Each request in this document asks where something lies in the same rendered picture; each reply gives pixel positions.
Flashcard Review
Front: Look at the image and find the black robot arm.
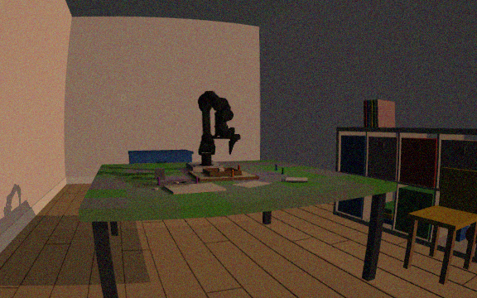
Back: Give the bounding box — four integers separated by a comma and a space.
198, 91, 235, 166

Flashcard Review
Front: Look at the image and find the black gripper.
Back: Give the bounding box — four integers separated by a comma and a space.
201, 123, 240, 155

